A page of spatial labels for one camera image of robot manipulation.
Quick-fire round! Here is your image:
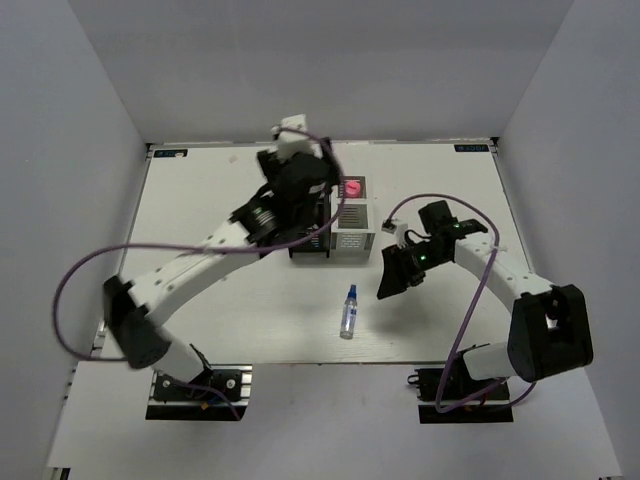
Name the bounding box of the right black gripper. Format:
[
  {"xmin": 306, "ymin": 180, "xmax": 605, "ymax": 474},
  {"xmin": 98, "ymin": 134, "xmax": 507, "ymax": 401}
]
[{"xmin": 378, "ymin": 241, "xmax": 450, "ymax": 300}]

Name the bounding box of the pink cap candy tube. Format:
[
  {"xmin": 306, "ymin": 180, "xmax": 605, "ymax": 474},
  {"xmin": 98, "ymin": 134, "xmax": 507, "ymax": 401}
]
[{"xmin": 344, "ymin": 180, "xmax": 362, "ymax": 198}]

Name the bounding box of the blue spray bottle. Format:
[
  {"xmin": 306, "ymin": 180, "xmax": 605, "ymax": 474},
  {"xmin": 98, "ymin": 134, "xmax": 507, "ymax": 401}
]
[{"xmin": 339, "ymin": 284, "xmax": 358, "ymax": 340}]

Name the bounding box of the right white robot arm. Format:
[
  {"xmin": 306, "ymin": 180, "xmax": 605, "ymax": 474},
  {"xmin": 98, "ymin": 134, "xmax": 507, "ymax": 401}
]
[{"xmin": 377, "ymin": 200, "xmax": 594, "ymax": 399}]

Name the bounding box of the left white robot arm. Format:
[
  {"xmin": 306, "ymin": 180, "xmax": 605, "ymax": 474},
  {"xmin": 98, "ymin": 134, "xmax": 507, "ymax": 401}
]
[{"xmin": 103, "ymin": 145, "xmax": 341, "ymax": 399}]

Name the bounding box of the white slotted pen holder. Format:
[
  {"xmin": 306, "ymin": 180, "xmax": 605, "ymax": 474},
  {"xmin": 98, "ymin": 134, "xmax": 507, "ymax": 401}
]
[{"xmin": 330, "ymin": 176, "xmax": 375, "ymax": 260}]

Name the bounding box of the black slotted pen holder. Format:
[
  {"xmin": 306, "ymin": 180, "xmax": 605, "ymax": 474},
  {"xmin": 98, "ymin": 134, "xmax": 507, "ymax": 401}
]
[{"xmin": 288, "ymin": 196, "xmax": 331, "ymax": 260}]

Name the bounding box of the left corner label sticker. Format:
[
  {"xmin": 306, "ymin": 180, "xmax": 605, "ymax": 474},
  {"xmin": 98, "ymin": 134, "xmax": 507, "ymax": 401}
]
[{"xmin": 153, "ymin": 149, "xmax": 188, "ymax": 158}]

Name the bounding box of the corner label sticker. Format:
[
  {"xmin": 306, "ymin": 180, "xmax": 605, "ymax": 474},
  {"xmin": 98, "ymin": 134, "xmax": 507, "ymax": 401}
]
[
  {"xmin": 454, "ymin": 144, "xmax": 490, "ymax": 153},
  {"xmin": 153, "ymin": 149, "xmax": 188, "ymax": 158}
]

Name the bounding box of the right corner label sticker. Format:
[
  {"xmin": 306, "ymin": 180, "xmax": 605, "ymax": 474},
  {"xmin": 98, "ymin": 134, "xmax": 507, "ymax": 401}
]
[{"xmin": 454, "ymin": 144, "xmax": 490, "ymax": 153}]

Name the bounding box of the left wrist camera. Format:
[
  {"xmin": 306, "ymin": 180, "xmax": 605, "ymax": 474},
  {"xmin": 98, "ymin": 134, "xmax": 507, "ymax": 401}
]
[{"xmin": 271, "ymin": 114, "xmax": 313, "ymax": 162}]

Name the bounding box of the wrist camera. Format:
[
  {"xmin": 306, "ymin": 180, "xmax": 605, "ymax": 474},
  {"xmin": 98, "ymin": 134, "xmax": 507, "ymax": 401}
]
[
  {"xmin": 381, "ymin": 219, "xmax": 409, "ymax": 248},
  {"xmin": 271, "ymin": 114, "xmax": 313, "ymax": 162}
]

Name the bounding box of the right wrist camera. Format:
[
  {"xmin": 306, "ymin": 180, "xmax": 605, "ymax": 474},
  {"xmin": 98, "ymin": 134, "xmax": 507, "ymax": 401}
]
[{"xmin": 381, "ymin": 219, "xmax": 409, "ymax": 248}]

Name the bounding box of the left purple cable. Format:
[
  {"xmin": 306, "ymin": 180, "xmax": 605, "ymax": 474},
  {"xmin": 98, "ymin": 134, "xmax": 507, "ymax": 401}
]
[{"xmin": 53, "ymin": 127, "xmax": 351, "ymax": 421}]

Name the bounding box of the purple cable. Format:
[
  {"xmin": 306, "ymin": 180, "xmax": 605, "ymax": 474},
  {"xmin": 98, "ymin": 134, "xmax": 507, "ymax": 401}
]
[
  {"xmin": 383, "ymin": 193, "xmax": 541, "ymax": 414},
  {"xmin": 53, "ymin": 127, "xmax": 351, "ymax": 421}
]

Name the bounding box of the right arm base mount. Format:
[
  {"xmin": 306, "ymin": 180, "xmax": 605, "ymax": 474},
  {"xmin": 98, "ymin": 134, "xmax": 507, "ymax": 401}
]
[{"xmin": 407, "ymin": 367, "xmax": 514, "ymax": 425}]

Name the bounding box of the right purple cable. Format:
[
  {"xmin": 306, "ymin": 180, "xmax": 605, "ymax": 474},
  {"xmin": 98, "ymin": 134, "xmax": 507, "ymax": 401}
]
[{"xmin": 383, "ymin": 193, "xmax": 541, "ymax": 414}]

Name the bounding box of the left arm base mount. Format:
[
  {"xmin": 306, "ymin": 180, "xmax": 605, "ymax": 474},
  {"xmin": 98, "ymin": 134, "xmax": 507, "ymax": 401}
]
[{"xmin": 145, "ymin": 365, "xmax": 253, "ymax": 422}]

